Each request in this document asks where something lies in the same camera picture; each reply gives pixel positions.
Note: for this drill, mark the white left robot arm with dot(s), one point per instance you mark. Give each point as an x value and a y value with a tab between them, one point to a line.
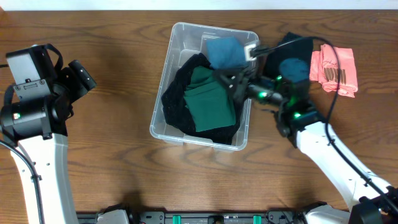
33	124

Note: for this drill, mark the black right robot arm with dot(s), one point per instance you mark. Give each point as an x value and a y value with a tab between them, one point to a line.
369	198

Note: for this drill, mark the dark navy garment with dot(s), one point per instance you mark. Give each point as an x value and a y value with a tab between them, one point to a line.
298	46

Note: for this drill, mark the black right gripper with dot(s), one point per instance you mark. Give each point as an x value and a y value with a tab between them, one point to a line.
244	84

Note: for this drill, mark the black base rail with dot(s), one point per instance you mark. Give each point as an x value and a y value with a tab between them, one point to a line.
161	216

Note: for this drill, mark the clear plastic storage bin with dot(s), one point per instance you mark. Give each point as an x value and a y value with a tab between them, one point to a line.
186	40

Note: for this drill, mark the black knit garment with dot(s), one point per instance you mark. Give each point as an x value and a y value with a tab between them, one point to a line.
177	114

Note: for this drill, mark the blue cloth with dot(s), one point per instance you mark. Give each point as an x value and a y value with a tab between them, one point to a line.
225	53

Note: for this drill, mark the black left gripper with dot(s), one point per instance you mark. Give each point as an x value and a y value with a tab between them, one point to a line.
82	75

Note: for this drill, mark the pink shirt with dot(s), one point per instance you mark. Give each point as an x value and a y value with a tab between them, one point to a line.
334	68

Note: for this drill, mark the dark green garment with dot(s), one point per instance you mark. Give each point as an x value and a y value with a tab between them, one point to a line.
208	102

